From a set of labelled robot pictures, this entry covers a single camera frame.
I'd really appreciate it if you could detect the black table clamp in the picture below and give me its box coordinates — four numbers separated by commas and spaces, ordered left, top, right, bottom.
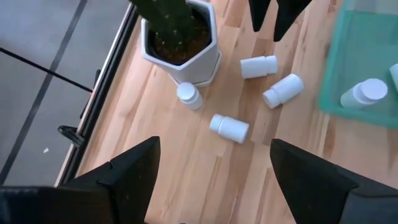
57, 125, 85, 147

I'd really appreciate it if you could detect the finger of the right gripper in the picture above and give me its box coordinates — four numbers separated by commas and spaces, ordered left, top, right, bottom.
273, 0, 313, 42
248, 0, 272, 33

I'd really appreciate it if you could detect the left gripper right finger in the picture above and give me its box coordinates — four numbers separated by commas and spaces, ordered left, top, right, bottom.
269, 138, 398, 224

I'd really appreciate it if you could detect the green cactus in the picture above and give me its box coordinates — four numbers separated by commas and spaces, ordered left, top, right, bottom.
129, 0, 197, 54

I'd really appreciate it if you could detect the white hexagonal plant pot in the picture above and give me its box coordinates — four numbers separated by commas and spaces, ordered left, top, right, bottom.
141, 0, 223, 88

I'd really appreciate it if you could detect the white pill bottle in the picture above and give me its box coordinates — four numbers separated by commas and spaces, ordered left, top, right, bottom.
262, 73, 305, 110
209, 113, 250, 144
340, 78, 389, 110
239, 55, 279, 80
176, 82, 203, 111
389, 63, 398, 91

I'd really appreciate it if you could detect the green translucent plastic basket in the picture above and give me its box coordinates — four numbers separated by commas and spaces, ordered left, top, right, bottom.
317, 0, 398, 130

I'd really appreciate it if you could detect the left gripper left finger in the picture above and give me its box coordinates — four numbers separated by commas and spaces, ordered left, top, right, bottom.
0, 136, 162, 224

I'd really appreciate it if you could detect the black metal table frame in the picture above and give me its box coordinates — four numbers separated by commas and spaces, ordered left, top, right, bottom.
52, 1, 140, 189

